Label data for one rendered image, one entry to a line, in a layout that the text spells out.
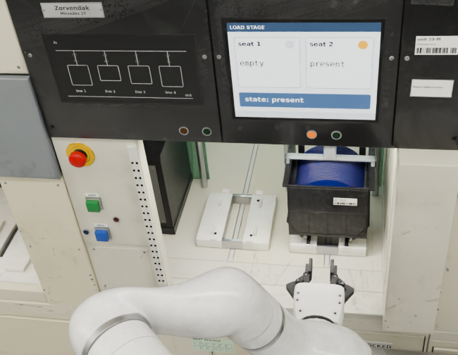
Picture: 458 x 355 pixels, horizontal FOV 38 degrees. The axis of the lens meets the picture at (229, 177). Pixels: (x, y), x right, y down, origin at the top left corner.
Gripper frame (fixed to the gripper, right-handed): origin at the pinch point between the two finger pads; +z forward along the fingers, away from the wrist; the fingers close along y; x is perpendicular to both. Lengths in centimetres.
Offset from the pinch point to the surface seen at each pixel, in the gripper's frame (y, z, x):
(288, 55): -7.0, 15.0, 42.5
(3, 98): -68, 15, 32
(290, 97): -6.8, 15.0, 33.1
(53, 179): -64, 16, 9
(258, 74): -13.0, 15.1, 38.3
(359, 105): 6.6, 14.9, 31.6
